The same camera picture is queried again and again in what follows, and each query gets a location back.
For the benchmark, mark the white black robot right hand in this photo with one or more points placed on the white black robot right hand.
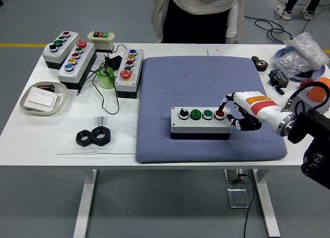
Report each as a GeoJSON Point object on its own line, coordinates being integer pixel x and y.
{"type": "Point", "coordinates": [260, 106]}

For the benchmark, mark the grey four-button control box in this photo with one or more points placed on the grey four-button control box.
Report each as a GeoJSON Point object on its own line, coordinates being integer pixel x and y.
{"type": "Point", "coordinates": [201, 125]}

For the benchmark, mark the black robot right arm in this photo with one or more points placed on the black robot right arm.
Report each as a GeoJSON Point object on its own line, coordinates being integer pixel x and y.
{"type": "Point", "coordinates": [314, 129]}

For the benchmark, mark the grey five-button box, yellow label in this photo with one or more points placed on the grey five-button box, yellow label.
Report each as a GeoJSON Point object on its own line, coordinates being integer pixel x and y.
{"type": "Point", "coordinates": [129, 80]}

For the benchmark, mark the grey five-button box, blue end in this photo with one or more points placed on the grey five-button box, blue end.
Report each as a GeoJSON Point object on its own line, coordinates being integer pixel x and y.
{"type": "Point", "coordinates": [80, 63]}

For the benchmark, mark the small black plug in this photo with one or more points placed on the small black plug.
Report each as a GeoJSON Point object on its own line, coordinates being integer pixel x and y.
{"type": "Point", "coordinates": [279, 90]}

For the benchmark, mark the black terminal module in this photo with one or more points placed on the black terminal module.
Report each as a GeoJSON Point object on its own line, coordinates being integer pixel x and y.
{"type": "Point", "coordinates": [279, 79]}

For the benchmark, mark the large black gear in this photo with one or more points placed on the large black gear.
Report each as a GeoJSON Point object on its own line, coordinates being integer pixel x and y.
{"type": "Point", "coordinates": [261, 66]}

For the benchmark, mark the grey block holder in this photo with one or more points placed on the grey block holder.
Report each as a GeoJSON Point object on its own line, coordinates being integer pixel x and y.
{"type": "Point", "coordinates": [301, 97]}

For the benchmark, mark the small black gear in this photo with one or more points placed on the small black gear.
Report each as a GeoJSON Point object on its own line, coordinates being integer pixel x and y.
{"type": "Point", "coordinates": [255, 58]}

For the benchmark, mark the red clip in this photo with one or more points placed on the red clip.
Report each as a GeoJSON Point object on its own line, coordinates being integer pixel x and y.
{"type": "Point", "coordinates": [306, 81]}

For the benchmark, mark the bag of metal parts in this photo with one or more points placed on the bag of metal parts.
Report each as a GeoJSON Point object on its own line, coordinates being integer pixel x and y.
{"type": "Point", "coordinates": [291, 62]}

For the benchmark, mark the orange cylinder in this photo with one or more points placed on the orange cylinder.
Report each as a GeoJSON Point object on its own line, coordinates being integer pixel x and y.
{"type": "Point", "coordinates": [317, 94]}

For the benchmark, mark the blue round plate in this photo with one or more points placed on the blue round plate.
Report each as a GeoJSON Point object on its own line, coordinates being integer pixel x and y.
{"type": "Point", "coordinates": [318, 72]}

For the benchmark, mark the blue-grey textured mat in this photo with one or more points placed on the blue-grey textured mat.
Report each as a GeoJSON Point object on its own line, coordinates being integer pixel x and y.
{"type": "Point", "coordinates": [190, 83]}

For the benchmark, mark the grey under-table power box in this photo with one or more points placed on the grey under-table power box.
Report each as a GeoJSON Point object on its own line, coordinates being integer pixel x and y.
{"type": "Point", "coordinates": [232, 176]}

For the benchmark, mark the bubble wrap bag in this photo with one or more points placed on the bubble wrap bag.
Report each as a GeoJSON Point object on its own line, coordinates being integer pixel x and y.
{"type": "Point", "coordinates": [309, 48]}

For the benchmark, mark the metal floor socket plate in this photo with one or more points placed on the metal floor socket plate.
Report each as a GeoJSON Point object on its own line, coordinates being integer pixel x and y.
{"type": "Point", "coordinates": [237, 198]}

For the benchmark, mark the bystander legs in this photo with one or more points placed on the bystander legs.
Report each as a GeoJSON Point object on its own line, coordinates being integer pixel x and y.
{"type": "Point", "coordinates": [286, 14]}

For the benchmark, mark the white table leg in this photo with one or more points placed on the white table leg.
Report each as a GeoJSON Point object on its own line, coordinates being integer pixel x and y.
{"type": "Point", "coordinates": [85, 204]}
{"type": "Point", "coordinates": [268, 204]}

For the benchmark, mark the black power adapter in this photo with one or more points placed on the black power adapter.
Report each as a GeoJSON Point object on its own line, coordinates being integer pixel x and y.
{"type": "Point", "coordinates": [114, 62]}

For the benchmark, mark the black hex nut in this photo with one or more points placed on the black hex nut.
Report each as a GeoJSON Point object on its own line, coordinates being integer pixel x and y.
{"type": "Point", "coordinates": [107, 137]}
{"type": "Point", "coordinates": [80, 140]}

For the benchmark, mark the green tape roll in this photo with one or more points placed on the green tape roll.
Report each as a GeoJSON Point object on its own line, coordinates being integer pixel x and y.
{"type": "Point", "coordinates": [106, 79]}

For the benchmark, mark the clear printed plastic bag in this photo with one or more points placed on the clear printed plastic bag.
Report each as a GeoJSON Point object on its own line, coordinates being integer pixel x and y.
{"type": "Point", "coordinates": [72, 127]}

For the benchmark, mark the beige shallow tray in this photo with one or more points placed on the beige shallow tray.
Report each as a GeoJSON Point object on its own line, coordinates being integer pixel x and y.
{"type": "Point", "coordinates": [59, 101]}

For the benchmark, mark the grey box with black selector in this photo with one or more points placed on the grey box with black selector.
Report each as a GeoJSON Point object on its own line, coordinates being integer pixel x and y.
{"type": "Point", "coordinates": [55, 54]}

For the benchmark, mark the dark red small object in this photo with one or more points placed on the dark red small object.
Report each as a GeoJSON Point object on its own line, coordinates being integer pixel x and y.
{"type": "Point", "coordinates": [46, 87]}

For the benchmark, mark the cream three-button switch box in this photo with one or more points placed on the cream three-button switch box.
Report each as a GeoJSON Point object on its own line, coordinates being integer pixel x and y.
{"type": "Point", "coordinates": [103, 43]}

